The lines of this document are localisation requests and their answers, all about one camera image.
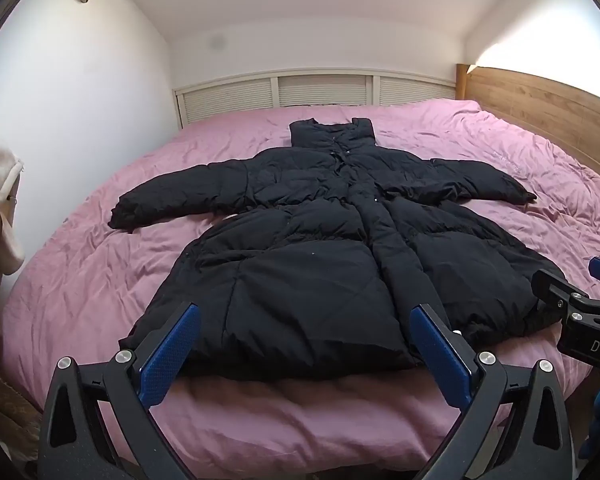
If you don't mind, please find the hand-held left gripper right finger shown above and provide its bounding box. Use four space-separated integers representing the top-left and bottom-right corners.
410 302 578 480

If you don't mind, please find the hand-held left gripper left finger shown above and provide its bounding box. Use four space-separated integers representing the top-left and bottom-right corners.
37 302 203 480

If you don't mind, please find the black puffer coat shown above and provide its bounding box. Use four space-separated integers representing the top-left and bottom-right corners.
109 117 568 381

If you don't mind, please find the pink bed duvet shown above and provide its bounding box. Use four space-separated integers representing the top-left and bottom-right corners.
0 99 600 480

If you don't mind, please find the brown patterned fabric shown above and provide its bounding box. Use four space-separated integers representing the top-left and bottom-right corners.
0 347 43 466

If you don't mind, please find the wooden headboard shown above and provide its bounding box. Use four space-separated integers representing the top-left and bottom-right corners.
455 62 600 196

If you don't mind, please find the white louvered panel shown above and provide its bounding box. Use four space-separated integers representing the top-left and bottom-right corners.
172 71 458 131

